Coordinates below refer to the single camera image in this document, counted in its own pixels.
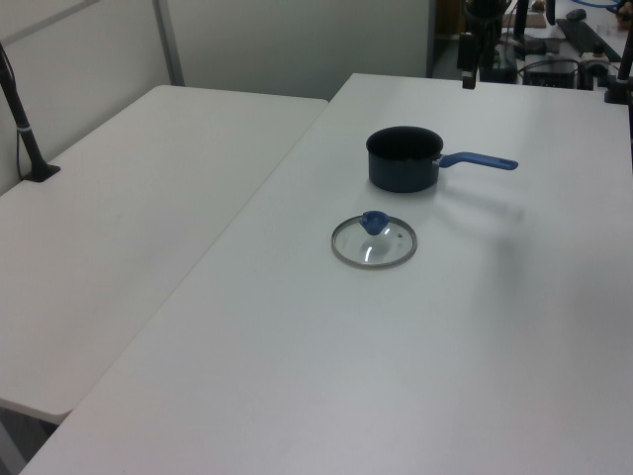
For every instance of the black monitor stand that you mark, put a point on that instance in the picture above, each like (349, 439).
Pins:
(520, 20)

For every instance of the grey metal partition post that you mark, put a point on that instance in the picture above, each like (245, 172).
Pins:
(170, 44)

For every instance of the black electronics box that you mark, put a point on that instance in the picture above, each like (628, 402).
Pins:
(551, 76)

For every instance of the dark computer mouse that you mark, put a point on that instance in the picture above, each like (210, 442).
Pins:
(576, 15)

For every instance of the black camera pole with clamp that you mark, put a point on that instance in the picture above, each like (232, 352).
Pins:
(615, 91)

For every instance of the black keyboard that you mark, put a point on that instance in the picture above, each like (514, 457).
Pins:
(583, 37)

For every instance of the black camera pole with zip tie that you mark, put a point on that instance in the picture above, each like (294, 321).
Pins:
(29, 143)

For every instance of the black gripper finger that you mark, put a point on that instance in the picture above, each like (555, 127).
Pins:
(488, 54)
(468, 54)

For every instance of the glass lid with blue knob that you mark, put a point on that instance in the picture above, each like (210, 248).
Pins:
(374, 222)

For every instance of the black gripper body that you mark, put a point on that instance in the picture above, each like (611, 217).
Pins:
(487, 12)

